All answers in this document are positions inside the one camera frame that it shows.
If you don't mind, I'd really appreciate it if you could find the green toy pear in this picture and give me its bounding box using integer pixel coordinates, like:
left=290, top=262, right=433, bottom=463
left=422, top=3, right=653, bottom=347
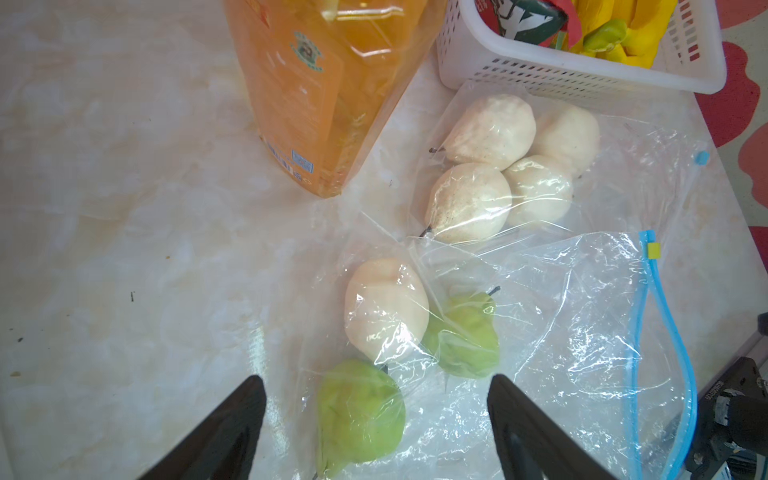
left=316, top=359, right=406, bottom=479
left=422, top=287, right=500, bottom=379

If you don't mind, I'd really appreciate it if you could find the cream pear zip bag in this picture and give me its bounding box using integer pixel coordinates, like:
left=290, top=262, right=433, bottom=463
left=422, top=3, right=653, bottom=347
left=529, top=101, right=600, bottom=176
left=502, top=155, right=573, bottom=227

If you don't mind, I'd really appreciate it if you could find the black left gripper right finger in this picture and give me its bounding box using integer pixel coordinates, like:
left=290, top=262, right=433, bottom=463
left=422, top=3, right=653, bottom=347
left=487, top=374, right=613, bottom=479

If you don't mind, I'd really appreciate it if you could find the small clear pear bag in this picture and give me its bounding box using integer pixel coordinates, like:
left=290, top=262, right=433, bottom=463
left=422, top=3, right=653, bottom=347
left=285, top=214, right=521, bottom=479

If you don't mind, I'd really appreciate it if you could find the cream pear in zip bag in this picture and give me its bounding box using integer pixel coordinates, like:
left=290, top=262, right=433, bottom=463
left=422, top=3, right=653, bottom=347
left=424, top=163, right=512, bottom=244

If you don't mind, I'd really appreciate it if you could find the upper yellow toy banana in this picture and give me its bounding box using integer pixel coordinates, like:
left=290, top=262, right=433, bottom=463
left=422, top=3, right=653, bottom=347
left=569, top=0, right=678, bottom=69

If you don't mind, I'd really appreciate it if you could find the red snack bag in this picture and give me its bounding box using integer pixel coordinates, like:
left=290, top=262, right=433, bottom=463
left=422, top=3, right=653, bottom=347
left=475, top=0, right=584, bottom=49

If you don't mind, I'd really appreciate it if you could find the clear blue zip-top bag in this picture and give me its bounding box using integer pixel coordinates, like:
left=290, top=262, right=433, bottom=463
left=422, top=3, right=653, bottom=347
left=407, top=80, right=721, bottom=480

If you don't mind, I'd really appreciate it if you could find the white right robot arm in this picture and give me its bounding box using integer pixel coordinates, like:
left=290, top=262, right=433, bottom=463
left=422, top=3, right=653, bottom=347
left=684, top=313, right=767, bottom=479

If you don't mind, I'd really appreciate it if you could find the orange soap pump bottle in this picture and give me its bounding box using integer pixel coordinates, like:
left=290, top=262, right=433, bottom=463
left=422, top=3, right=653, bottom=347
left=223, top=0, right=446, bottom=198

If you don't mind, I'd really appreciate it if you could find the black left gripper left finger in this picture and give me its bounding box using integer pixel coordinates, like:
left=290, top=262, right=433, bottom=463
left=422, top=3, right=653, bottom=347
left=142, top=375, right=267, bottom=479

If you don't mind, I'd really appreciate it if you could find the white plastic fruit basket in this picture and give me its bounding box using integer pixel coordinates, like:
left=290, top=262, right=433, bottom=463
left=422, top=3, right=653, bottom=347
left=436, top=1, right=727, bottom=105

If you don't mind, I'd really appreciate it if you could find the cream toy pear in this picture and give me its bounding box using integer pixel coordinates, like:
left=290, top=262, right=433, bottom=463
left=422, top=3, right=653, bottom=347
left=439, top=94, right=537, bottom=171

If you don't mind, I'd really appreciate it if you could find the cream pear in small bag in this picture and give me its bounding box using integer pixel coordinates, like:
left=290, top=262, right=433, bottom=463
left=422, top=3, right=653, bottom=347
left=344, top=258, right=430, bottom=365

